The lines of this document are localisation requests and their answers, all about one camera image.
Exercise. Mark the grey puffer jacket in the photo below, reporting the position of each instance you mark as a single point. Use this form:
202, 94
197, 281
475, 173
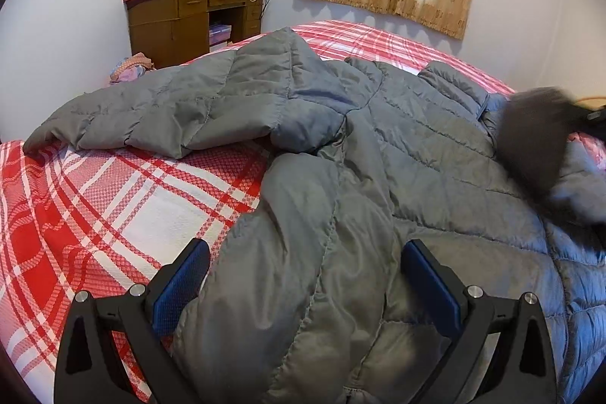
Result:
307, 302

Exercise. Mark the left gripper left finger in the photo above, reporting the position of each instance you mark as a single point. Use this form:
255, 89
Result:
89, 368

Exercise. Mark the pink clothes pile on floor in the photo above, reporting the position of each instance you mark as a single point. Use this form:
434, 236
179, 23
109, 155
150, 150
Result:
131, 69

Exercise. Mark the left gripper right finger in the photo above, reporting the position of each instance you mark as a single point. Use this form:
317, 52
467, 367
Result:
521, 369

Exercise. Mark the red plaid bed sheet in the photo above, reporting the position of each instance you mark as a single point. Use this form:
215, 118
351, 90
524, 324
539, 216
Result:
72, 220

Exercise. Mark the brown wooden desk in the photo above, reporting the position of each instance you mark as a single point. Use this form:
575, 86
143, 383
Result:
171, 32

